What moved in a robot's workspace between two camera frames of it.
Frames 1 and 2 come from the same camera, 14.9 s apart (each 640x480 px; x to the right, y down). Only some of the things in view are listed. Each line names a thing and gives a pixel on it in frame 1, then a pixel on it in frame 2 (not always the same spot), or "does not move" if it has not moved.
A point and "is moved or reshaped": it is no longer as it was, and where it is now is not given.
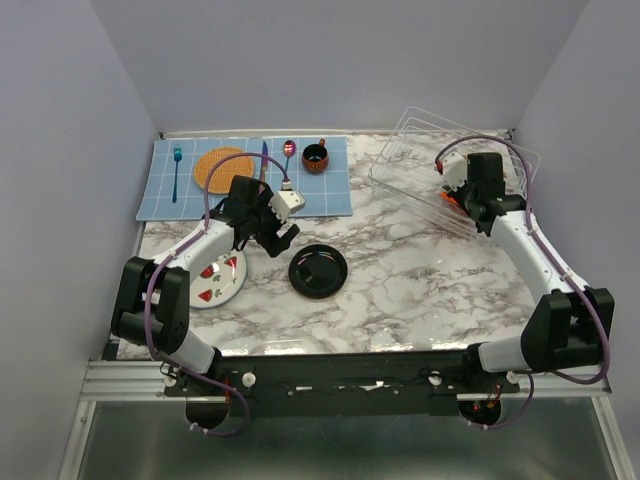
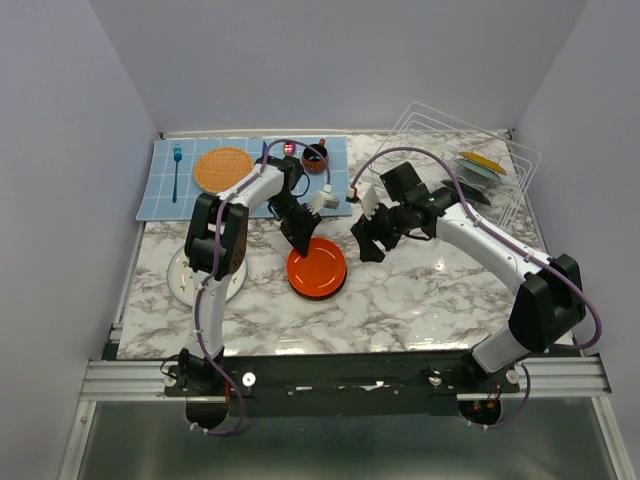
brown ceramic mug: (315, 157) does not move
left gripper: (272, 242) → (300, 233)
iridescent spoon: (289, 150) does not move
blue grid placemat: (317, 167) does not move
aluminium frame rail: (146, 380) does not move
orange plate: (446, 196) is moved or reshaped
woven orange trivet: (221, 175) does not move
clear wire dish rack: (407, 173) does not move
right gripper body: (465, 194) → (386, 225)
